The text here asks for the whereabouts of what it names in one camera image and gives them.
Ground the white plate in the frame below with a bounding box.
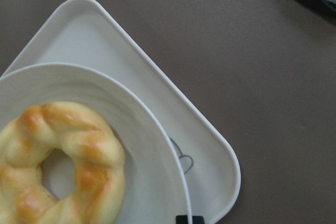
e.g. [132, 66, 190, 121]
[1, 63, 192, 223]

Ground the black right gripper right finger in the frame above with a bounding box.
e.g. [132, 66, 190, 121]
[192, 216, 204, 224]

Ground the braided ring donut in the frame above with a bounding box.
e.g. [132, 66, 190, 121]
[1, 102, 125, 223]

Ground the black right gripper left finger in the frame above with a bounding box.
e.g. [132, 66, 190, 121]
[175, 215, 187, 224]

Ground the cream rabbit tray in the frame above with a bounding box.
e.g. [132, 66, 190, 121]
[5, 0, 241, 223]

